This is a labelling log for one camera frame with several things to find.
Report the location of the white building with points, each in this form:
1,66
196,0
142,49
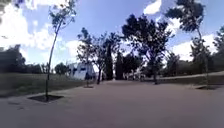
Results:
78,70

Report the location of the row of dark trees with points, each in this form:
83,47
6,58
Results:
146,40

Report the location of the grey dirt path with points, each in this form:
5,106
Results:
126,106

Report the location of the slim young tree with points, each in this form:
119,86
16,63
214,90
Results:
49,66

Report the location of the dark soil tree pit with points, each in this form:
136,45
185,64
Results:
45,98

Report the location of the grass bank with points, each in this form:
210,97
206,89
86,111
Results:
193,79

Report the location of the dry grass field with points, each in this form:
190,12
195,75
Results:
23,83

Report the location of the tall thin young tree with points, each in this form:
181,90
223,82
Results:
206,66

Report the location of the dark tree mass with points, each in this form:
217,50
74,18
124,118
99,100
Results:
11,61

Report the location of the trees behind grass bank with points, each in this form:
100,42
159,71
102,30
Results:
218,56

